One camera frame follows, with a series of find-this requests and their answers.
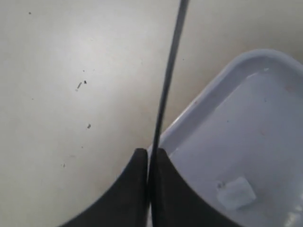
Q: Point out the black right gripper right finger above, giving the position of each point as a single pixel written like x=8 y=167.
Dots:
x=174 y=203

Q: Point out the white rectangular plastic tray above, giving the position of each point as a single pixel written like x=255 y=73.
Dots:
x=248 y=122

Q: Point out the thin metal skewer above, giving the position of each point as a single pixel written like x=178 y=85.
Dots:
x=182 y=11

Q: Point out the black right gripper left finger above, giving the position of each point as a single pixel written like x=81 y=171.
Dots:
x=124 y=204

